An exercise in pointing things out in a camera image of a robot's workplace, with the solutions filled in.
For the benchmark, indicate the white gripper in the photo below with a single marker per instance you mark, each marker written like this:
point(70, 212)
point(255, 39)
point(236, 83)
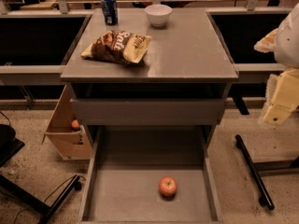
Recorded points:
point(288, 42)

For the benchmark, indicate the red apple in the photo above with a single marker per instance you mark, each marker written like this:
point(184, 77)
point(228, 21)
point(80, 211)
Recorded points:
point(168, 186)

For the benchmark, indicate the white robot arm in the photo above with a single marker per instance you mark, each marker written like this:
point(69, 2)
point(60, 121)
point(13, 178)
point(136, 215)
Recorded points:
point(286, 50)

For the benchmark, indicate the grey drawer cabinet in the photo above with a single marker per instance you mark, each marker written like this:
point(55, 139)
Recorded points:
point(185, 60)

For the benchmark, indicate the open middle drawer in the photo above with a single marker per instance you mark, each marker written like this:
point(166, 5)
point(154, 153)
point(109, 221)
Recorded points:
point(122, 184)

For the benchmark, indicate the closed top drawer front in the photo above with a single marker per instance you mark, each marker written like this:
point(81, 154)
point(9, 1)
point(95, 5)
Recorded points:
point(152, 112)

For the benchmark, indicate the black table leg right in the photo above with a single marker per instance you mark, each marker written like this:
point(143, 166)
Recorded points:
point(264, 199)

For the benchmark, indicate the white bowl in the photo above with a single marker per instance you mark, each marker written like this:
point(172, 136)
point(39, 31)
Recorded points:
point(158, 15)

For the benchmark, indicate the brown chip bag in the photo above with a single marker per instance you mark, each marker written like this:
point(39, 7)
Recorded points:
point(118, 47)

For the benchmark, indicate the blue soda can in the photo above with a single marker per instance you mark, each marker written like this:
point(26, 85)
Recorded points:
point(110, 12)

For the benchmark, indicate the orange fruit in box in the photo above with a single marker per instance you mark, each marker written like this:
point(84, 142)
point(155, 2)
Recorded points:
point(75, 125)

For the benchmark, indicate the cardboard box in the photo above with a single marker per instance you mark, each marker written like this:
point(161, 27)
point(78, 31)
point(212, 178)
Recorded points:
point(70, 144)

